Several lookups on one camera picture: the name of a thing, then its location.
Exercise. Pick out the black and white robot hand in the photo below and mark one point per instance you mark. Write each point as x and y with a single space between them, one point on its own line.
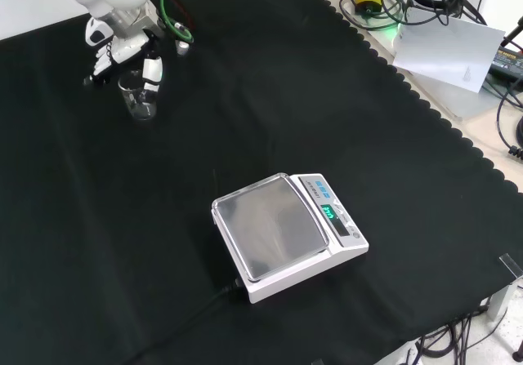
122 50

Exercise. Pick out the clear glass beaker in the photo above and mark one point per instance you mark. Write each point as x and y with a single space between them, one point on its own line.
141 105

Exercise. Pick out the white electronic balance steel pan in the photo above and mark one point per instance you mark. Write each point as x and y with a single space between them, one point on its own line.
278 226

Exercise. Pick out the clear cloth clip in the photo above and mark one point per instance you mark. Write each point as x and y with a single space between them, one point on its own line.
511 265

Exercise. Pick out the pale board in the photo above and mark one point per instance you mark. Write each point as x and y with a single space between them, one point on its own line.
445 50

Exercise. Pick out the black power adapter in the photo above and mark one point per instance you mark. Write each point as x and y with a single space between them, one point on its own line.
506 65

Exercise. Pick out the black bench cloth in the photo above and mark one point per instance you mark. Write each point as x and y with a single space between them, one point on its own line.
204 136

